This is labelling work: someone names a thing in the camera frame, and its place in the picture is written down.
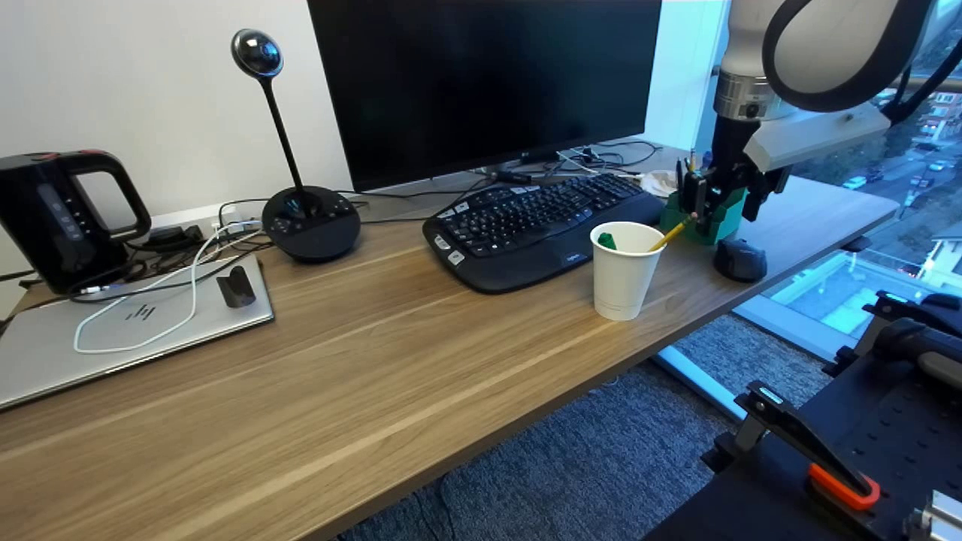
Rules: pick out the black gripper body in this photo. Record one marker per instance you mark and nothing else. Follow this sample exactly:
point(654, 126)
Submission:
point(728, 151)

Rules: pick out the white paper cup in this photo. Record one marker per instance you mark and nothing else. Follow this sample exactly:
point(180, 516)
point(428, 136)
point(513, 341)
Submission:
point(623, 281)

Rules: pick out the black webcam on stand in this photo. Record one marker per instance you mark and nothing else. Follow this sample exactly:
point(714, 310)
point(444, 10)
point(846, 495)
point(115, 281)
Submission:
point(311, 225)

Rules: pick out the silver laptop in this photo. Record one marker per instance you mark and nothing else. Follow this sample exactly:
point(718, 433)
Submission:
point(123, 336)

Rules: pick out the small black dongle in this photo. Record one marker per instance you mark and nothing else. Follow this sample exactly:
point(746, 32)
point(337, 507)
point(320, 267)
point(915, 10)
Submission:
point(235, 286)

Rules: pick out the yellow pencil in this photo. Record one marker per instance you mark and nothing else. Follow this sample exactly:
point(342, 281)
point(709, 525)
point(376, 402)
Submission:
point(676, 234)

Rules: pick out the large black computer monitor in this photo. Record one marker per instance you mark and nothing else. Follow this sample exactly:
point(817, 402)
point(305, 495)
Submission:
point(482, 81)

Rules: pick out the black electric kettle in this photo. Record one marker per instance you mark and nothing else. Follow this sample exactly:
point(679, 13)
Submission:
point(57, 227)

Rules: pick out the green marker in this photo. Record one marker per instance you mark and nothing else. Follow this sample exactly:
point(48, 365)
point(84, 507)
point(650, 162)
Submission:
point(605, 240)

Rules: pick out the grey window frame bar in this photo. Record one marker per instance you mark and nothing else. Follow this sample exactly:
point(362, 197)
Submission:
point(932, 82)

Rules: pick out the black ergonomic keyboard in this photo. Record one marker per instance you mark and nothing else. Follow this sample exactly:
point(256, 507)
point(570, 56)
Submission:
point(531, 229)

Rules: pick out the dark grey computer mouse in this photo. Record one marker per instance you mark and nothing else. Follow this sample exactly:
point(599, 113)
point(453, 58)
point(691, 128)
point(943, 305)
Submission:
point(742, 261)

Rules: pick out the green honeycomb pen rack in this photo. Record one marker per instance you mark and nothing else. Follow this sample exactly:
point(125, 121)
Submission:
point(722, 225)

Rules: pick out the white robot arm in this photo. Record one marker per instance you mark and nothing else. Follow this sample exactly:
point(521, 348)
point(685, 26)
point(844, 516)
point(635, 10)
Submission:
point(746, 49)

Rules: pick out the aluminium extrusion block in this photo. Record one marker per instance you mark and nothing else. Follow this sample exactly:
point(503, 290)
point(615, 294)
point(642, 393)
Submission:
point(937, 516)

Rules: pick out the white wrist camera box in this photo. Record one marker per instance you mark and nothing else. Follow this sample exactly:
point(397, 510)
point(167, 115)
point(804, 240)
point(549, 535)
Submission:
point(817, 136)

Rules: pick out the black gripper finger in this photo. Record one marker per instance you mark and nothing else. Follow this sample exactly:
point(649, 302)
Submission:
point(705, 197)
point(758, 200)

